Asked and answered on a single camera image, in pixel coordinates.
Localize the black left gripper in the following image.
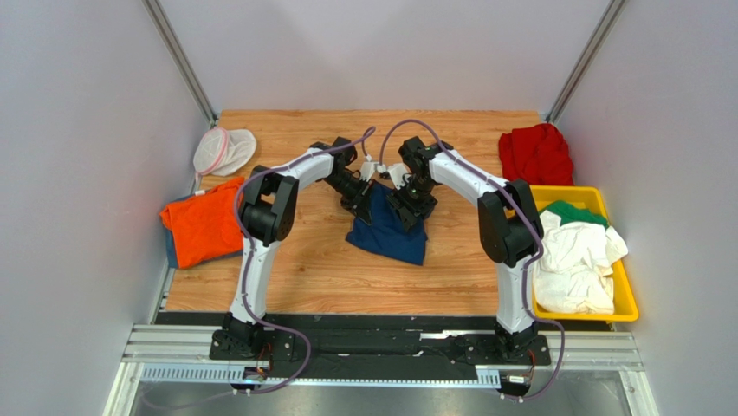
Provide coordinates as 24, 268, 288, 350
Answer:
323, 172, 375, 226

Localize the navy blue t shirt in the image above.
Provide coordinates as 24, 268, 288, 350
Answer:
346, 184, 428, 266

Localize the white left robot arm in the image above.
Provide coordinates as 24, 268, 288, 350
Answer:
210, 137, 372, 361

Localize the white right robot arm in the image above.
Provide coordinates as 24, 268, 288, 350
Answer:
386, 137, 543, 361

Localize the red crumpled t shirt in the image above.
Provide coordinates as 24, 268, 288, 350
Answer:
498, 123, 574, 186

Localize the white mesh laundry bag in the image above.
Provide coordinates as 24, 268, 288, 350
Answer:
193, 127, 257, 177

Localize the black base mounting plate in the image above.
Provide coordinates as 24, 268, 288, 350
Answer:
155, 311, 612, 382

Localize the orange folded t shirt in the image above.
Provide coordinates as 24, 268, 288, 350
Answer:
159, 177, 244, 240

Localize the green t shirt in bin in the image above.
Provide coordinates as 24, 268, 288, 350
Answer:
543, 200, 610, 229

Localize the white t shirt in bin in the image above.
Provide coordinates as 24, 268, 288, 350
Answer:
533, 211, 629, 315

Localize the yellow plastic bin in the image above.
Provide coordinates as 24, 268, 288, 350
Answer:
531, 185, 639, 322

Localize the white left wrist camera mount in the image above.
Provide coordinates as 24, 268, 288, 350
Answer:
359, 160, 379, 182

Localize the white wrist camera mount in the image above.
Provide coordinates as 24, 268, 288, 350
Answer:
359, 160, 379, 182
377, 163, 412, 190

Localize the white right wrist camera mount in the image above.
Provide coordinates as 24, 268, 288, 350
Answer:
377, 163, 412, 190

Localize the right aluminium corner post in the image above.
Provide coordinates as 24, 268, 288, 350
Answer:
544, 0, 629, 124

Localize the aluminium corner post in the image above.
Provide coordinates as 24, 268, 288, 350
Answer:
544, 0, 629, 124
142, 0, 218, 127

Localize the aluminium frame rail front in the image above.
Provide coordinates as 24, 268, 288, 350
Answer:
105, 315, 657, 415

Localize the left aluminium corner post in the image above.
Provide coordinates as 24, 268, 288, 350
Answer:
142, 0, 218, 127

